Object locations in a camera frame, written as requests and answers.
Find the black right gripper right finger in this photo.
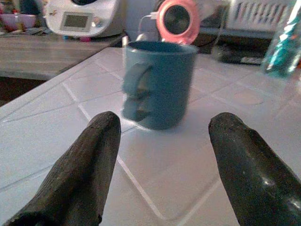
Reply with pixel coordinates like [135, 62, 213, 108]
[208, 112, 301, 226]

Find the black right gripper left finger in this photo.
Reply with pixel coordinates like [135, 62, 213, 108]
[1, 111, 122, 226]

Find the blue ceramic mug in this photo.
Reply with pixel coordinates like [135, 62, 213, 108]
[121, 40, 198, 130]

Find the wooden countertop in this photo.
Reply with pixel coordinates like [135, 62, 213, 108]
[0, 32, 127, 81]

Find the black flat device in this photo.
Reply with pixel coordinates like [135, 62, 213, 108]
[211, 43, 269, 65]

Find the clear bottle with teal label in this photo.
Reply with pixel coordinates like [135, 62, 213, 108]
[261, 0, 301, 78]

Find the white kitchen machine with display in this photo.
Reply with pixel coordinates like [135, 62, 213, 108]
[44, 0, 124, 38]

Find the white dish rack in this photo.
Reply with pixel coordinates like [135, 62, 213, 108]
[227, 0, 294, 32]

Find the pink bowl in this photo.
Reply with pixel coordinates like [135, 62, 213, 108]
[0, 13, 37, 31]

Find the white cable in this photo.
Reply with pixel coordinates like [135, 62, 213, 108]
[138, 14, 158, 40]

